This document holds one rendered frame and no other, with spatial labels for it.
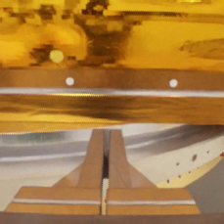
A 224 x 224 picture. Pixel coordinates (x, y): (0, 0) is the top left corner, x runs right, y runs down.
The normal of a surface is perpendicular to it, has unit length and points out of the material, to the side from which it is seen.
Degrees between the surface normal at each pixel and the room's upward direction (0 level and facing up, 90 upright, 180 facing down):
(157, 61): 118
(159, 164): 90
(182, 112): 90
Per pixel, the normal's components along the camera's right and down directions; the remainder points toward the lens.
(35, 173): 0.02, -0.96
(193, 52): -0.01, 0.79
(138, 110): 0.00, 0.28
